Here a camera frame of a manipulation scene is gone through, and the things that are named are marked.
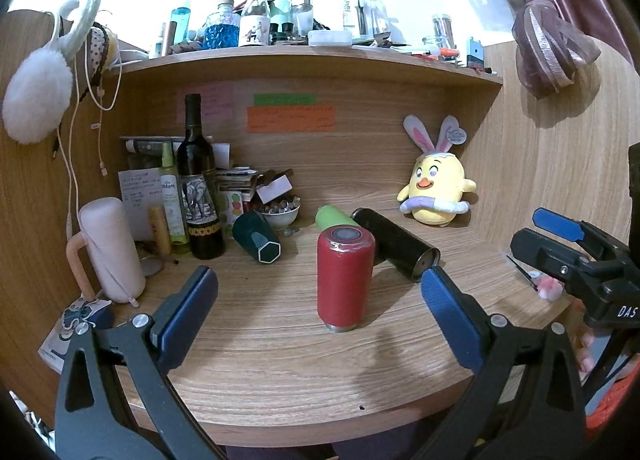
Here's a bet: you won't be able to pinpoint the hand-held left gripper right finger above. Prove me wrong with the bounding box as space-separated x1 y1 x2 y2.
415 266 587 460

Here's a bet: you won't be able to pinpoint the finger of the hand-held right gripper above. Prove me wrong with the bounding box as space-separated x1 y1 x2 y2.
509 228 598 297
532 208 632 263

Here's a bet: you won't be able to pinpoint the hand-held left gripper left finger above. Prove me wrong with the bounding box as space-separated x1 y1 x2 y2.
54 266 226 460

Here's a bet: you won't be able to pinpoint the red cup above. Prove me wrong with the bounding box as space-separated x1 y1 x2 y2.
317 226 376 333

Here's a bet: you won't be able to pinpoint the black cup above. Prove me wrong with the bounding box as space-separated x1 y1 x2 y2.
350 208 441 283

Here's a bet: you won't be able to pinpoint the dark teal hexagonal cup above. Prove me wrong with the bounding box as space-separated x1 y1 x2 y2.
232 210 284 265

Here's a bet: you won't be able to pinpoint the green cup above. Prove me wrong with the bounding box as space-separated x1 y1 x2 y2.
315 205 362 231

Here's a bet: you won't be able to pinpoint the person's right hand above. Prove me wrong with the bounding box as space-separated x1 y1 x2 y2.
574 324 597 375

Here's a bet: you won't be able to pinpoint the black pen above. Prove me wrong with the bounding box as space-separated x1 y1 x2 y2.
506 254 541 291

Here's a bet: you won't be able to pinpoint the pink small toy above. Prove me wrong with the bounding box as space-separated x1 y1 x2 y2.
535 276 563 301

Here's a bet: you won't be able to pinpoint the yellow tube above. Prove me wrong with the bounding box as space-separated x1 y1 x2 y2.
147 205 172 259

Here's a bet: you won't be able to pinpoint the orange cloth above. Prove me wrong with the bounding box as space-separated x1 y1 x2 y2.
582 352 640 438

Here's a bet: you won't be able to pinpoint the blue and white packet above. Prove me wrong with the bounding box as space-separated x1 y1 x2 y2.
38 294 117 375

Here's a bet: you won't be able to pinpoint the green spray bottle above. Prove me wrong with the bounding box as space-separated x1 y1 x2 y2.
159 142 190 255

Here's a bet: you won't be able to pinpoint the yellow chick plush toy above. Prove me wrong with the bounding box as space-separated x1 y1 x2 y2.
397 114 478 227

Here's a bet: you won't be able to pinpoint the dark wine bottle elephant label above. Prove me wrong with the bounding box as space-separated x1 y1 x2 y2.
176 94 226 261

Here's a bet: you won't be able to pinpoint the white paper note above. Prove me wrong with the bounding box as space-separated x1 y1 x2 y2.
118 169 165 242

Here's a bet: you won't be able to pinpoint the white bowl of stones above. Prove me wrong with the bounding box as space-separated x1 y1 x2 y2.
260 196 302 231

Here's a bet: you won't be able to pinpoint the stack of small boxes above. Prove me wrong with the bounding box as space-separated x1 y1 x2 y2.
215 167 261 221

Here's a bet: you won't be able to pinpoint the white card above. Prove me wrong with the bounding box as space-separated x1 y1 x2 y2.
256 176 293 204

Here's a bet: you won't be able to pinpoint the white tube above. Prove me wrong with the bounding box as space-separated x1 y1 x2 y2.
124 139 180 155

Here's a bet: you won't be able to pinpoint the teal small device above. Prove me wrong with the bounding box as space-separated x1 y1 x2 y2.
466 36 486 69

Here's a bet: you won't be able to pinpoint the pink sheer curtain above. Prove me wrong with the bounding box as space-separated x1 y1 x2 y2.
434 0 636 100

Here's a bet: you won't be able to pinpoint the pink sticky note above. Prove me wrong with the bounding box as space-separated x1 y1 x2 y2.
176 84 234 123

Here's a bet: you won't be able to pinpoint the orange sticky note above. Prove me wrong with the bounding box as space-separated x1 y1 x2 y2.
246 105 335 133

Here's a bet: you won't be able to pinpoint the glass jar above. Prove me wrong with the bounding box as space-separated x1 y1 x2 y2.
432 14 457 49

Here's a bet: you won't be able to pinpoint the green sticky note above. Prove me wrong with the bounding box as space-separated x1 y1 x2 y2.
253 94 317 106

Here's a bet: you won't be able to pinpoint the white fluffy earmuffs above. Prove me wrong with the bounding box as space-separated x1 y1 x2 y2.
2 0 103 145

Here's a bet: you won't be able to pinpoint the patterned headbands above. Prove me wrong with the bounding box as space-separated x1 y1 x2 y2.
77 22 122 103

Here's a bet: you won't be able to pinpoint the glass bottle blue liquid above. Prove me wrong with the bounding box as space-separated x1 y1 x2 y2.
202 0 242 50

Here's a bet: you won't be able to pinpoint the clear plastic package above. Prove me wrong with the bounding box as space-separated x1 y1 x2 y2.
343 0 391 40

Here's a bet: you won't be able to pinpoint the cyan bottle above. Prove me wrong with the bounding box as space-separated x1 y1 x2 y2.
169 6 193 44

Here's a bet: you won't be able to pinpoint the white round box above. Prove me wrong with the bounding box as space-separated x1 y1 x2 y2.
307 30 353 47

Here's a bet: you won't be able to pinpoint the clear bottle white label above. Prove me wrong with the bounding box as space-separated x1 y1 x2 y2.
238 0 272 47

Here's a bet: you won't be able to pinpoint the green capped bottle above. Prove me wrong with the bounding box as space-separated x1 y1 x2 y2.
269 0 295 40

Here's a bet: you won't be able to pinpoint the white earphone cable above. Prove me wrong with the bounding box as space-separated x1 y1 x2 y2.
50 52 124 243

